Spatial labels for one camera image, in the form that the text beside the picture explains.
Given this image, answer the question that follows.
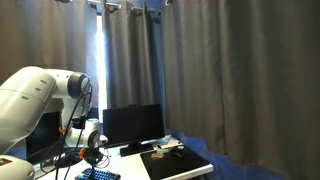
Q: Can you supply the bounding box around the fabric curtain panel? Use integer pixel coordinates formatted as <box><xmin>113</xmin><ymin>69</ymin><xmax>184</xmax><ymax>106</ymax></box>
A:
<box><xmin>162</xmin><ymin>0</ymin><xmax>320</xmax><ymax>180</ymax></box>
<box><xmin>0</xmin><ymin>0</ymin><xmax>99</xmax><ymax>111</ymax></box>
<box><xmin>102</xmin><ymin>0</ymin><xmax>156</xmax><ymax>110</ymax></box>

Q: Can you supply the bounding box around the black desk mat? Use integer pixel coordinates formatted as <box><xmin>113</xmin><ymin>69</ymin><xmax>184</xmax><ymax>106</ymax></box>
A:
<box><xmin>139</xmin><ymin>146</ymin><xmax>212</xmax><ymax>180</ymax></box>

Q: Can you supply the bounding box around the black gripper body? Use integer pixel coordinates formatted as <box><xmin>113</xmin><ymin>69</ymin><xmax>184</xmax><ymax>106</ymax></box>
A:
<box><xmin>83</xmin><ymin>148</ymin><xmax>104</xmax><ymax>164</ymax></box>

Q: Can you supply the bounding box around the small black monitor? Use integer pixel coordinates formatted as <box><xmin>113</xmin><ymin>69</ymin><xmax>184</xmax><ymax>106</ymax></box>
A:
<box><xmin>25</xmin><ymin>112</ymin><xmax>63</xmax><ymax>165</ymax></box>

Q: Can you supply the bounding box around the metal curtain rod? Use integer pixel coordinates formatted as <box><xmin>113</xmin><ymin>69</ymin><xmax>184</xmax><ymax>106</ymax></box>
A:
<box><xmin>54</xmin><ymin>0</ymin><xmax>174</xmax><ymax>15</ymax></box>

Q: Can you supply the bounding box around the black keyboard with coloured keys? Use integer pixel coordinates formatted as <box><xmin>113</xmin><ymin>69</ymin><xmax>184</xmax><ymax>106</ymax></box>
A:
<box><xmin>74</xmin><ymin>167</ymin><xmax>122</xmax><ymax>180</ymax></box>

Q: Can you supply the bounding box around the black monitor stand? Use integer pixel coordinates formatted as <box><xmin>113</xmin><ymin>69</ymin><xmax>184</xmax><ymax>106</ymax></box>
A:
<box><xmin>119</xmin><ymin>141</ymin><xmax>155</xmax><ymax>158</ymax></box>

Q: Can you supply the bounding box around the small checkered card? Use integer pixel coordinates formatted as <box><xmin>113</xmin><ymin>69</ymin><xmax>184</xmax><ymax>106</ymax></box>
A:
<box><xmin>150</xmin><ymin>152</ymin><xmax>165</xmax><ymax>160</ymax></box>

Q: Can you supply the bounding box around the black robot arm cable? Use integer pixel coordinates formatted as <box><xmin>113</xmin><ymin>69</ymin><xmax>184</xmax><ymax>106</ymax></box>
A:
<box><xmin>54</xmin><ymin>78</ymin><xmax>93</xmax><ymax>180</ymax></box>

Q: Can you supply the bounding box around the large black computer monitor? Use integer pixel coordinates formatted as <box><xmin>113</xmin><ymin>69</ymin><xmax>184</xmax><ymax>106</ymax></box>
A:
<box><xmin>102</xmin><ymin>103</ymin><xmax>166</xmax><ymax>150</ymax></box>

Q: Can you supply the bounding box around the black computer mouse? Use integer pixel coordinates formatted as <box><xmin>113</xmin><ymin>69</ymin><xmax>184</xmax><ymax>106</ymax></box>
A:
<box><xmin>169</xmin><ymin>151</ymin><xmax>184</xmax><ymax>159</ymax></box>

